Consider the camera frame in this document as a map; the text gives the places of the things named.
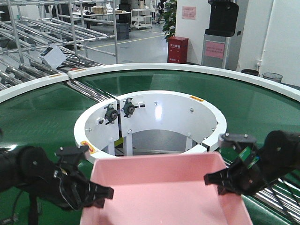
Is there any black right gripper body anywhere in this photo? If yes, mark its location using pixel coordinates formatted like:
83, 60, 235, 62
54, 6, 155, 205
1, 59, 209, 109
226, 147, 266, 195

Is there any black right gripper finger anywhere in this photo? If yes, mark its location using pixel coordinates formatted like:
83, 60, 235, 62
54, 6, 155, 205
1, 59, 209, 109
203, 170, 231, 195

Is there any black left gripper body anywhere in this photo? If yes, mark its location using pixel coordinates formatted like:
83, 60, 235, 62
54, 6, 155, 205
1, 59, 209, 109
53, 164, 94, 210

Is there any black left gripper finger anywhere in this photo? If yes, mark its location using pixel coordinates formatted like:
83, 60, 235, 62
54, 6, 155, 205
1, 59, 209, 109
88, 181, 114, 208

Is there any pink plastic bin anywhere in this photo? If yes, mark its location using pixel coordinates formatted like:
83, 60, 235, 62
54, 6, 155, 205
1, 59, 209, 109
80, 153, 252, 225

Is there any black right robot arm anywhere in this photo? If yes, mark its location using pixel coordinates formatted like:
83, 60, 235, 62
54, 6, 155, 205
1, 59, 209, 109
204, 130, 300, 195

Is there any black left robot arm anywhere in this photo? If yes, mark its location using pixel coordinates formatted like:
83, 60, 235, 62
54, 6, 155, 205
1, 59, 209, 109
0, 145, 114, 210

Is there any black waste bin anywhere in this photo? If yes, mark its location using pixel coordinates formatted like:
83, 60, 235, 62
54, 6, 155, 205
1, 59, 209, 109
241, 69, 259, 76

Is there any white shelf cart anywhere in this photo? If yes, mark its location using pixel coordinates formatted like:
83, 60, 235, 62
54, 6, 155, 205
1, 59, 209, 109
130, 9, 153, 30

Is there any steel conveyor rollers right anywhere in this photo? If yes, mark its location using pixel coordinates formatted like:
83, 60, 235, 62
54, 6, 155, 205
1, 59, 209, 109
255, 178, 300, 225

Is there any mesh waste basket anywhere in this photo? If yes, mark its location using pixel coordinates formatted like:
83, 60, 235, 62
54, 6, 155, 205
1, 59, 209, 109
262, 72, 283, 83

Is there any white control box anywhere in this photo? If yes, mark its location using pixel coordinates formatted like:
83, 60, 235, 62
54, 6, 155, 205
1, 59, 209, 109
39, 45, 67, 69

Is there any red fire equipment box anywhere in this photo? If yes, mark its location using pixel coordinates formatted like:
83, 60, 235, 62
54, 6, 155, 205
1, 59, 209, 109
167, 36, 188, 64

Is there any green potted plant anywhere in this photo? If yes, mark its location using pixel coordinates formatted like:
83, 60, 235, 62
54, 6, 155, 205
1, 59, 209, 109
162, 0, 177, 42

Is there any metal roller rack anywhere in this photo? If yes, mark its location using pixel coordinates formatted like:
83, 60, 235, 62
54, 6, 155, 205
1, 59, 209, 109
0, 0, 119, 91

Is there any grey black standing machine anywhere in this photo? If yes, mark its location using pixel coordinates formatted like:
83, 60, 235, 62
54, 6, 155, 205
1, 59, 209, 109
202, 0, 239, 68

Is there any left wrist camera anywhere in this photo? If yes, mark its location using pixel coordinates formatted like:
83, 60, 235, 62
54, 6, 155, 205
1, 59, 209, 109
55, 145, 89, 166

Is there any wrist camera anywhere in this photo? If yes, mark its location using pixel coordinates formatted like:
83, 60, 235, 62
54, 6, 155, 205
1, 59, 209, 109
55, 145, 89, 166
217, 133, 257, 148

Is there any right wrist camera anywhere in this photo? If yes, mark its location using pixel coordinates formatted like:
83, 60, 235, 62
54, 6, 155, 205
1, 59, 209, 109
217, 133, 257, 148

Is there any white inner conveyor ring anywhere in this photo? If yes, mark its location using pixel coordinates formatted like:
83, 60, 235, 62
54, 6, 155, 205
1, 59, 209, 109
74, 90, 227, 165

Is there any white outer guard rail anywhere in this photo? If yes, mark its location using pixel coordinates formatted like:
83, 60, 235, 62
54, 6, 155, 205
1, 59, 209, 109
67, 63, 300, 102

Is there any white guard rail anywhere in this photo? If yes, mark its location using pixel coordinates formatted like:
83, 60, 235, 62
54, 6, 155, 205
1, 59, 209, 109
0, 73, 69, 103
67, 63, 300, 102

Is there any white left guard rail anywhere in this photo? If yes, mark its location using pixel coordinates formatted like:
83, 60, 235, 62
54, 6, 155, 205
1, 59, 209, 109
0, 73, 69, 103

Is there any pink wall notice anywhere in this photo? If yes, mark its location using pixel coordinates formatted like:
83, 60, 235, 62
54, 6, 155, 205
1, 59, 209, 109
181, 6, 196, 20

